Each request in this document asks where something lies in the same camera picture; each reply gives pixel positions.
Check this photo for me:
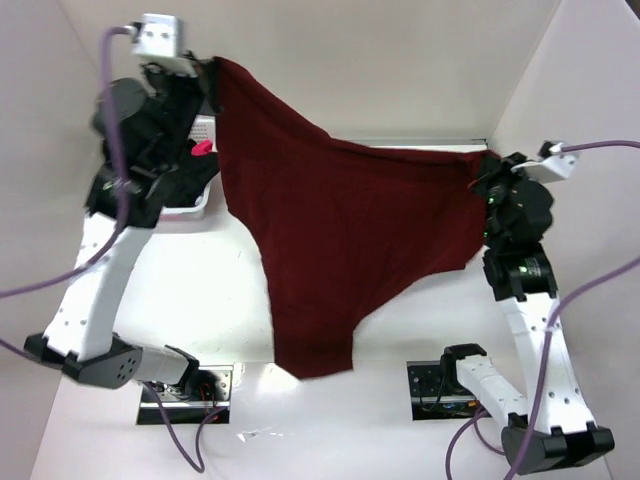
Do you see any dark red t-shirt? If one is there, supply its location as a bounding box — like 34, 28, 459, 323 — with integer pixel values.
215, 58, 489, 379

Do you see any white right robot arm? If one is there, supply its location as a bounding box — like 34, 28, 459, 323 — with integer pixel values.
440, 154, 615, 479

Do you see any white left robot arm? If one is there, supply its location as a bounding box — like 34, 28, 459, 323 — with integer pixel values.
24, 53, 219, 393

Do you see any white plastic basket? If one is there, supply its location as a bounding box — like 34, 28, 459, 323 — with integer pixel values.
160, 115, 219, 221

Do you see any pink garment in basket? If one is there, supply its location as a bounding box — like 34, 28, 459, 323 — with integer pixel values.
191, 140, 213, 156

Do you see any black t-shirt in basket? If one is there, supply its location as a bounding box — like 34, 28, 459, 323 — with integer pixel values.
164, 140, 220, 208

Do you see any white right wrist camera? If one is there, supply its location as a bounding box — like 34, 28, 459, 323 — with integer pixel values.
511, 141, 579, 184

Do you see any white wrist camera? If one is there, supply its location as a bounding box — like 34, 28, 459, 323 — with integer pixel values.
511, 141, 579, 184
127, 13, 185, 61

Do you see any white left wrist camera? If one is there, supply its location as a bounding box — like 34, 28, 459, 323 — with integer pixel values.
127, 13, 185, 61

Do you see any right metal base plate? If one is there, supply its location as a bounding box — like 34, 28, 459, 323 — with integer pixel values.
406, 361, 482, 421

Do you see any metal base plate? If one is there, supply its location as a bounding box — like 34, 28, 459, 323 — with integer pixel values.
406, 361, 482, 421
136, 365, 233, 426

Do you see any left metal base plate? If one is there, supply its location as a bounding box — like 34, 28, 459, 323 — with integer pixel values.
136, 365, 233, 426

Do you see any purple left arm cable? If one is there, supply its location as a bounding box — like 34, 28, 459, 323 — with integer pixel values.
0, 25, 229, 474

